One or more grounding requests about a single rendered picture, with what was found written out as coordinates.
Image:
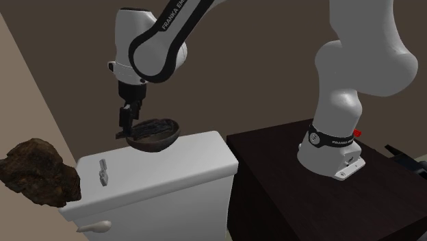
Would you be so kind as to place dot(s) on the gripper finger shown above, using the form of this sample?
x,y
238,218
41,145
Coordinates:
x,y
125,118
136,109

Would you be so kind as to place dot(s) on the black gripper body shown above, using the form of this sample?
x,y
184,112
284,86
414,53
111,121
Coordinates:
x,y
131,91

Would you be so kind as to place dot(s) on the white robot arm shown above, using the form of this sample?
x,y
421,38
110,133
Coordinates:
x,y
347,106

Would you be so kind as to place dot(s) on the dark brown bowl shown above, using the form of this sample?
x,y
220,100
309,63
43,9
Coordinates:
x,y
156,141

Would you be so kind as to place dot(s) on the small grey angular object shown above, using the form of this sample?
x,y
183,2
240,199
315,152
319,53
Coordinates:
x,y
103,175

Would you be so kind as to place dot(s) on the brown rough rock-shaped object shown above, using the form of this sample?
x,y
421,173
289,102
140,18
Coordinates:
x,y
36,173

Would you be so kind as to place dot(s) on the dark robot stand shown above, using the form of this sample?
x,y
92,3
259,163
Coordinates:
x,y
300,200

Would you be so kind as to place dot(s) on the black angular object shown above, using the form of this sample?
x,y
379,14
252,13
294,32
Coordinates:
x,y
405,160

